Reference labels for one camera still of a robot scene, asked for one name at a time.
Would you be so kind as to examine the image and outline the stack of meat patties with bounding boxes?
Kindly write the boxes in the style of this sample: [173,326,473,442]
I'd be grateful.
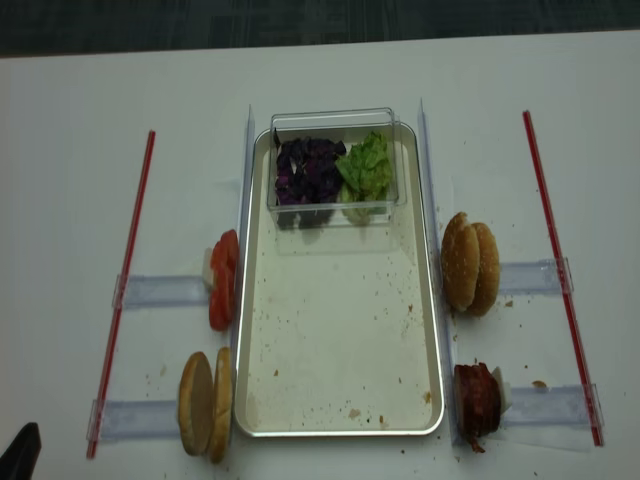
[454,362,502,454]

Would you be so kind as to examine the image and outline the clear tomato cross rail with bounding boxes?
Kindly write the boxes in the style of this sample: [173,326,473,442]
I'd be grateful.
[112,275,209,310]

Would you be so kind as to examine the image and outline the clear meat cross rail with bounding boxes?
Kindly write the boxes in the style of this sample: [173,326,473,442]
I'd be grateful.
[501,384,604,428]

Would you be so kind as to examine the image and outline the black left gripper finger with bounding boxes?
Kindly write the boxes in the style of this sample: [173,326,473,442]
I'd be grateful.
[0,422,40,480]

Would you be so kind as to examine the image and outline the clear plastic container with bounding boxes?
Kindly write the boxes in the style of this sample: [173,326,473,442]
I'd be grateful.
[266,107,406,230]

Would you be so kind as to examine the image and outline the red rod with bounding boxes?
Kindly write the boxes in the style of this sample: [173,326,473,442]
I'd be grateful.
[86,130,156,460]
[522,110,605,448]

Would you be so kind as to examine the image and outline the sesame bun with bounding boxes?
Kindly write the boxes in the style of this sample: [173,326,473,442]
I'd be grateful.
[441,212,480,312]
[468,222,501,316]

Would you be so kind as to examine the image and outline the purple cabbage leaves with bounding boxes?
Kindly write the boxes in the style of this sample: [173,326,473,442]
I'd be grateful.
[273,132,346,229]

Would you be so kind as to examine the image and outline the rear tomato slice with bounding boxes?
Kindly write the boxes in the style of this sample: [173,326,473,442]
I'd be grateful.
[210,229,239,277]

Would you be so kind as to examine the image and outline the left red rod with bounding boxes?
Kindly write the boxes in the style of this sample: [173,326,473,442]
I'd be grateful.
[86,130,156,460]

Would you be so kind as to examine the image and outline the clear left bun cross rail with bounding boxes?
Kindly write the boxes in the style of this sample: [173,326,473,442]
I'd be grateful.
[87,400,180,441]

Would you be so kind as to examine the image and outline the clear right bun cross rail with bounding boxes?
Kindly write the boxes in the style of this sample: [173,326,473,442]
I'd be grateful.
[499,257,574,295]

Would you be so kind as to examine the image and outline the green lettuce leaves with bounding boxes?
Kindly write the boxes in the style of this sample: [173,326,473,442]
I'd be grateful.
[335,131,392,204]

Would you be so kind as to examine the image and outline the white meat pusher block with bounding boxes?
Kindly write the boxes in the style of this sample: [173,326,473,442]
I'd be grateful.
[491,366,512,416]

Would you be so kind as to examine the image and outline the left sesame top bun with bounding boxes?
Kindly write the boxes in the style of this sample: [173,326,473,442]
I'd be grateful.
[441,212,480,312]

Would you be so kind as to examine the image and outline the clear left long rail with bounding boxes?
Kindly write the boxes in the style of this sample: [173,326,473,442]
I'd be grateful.
[237,105,255,246]

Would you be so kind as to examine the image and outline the cream metal tray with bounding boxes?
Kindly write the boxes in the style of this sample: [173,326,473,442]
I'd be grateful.
[234,124,445,437]

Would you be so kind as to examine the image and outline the bun half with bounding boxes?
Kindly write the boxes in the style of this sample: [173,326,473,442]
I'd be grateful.
[178,351,213,456]
[208,347,233,464]

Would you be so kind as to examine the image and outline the right sesame top bun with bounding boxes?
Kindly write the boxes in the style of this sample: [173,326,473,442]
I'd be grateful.
[468,222,501,316]

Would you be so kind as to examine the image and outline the clear bun cross rail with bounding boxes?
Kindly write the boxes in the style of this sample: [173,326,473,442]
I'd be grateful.
[499,257,574,295]
[87,400,180,441]

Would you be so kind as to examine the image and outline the right red rod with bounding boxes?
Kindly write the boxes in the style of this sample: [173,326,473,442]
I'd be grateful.
[522,110,605,448]

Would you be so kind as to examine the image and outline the white left tomato pusher block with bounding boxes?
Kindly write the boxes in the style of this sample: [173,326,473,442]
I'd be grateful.
[201,247,216,291]

